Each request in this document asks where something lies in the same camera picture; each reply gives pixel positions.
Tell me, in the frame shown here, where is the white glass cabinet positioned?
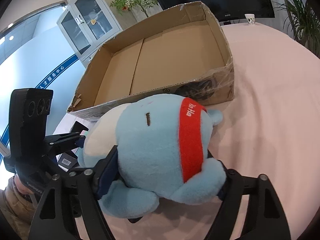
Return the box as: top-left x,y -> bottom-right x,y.
57,0 -> 123,67

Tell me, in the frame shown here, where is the blue plush toy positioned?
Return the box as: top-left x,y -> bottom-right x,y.
78,94 -> 226,219

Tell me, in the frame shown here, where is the cardboard box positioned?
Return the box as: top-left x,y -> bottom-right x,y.
67,2 -> 234,121

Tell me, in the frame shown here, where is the palm plant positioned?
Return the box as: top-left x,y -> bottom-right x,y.
275,0 -> 319,56

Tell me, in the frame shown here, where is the paper cup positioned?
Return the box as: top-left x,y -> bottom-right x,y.
245,14 -> 255,25

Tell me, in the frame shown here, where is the tan jacket sleeve left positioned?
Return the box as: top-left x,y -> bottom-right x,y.
1,176 -> 36,239

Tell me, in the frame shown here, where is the left hand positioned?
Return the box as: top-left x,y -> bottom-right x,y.
14,174 -> 33,195

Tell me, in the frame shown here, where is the black product box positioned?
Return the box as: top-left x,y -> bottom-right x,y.
57,120 -> 88,171

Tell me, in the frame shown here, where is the pink bed sheet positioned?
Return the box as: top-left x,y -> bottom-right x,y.
51,23 -> 320,240

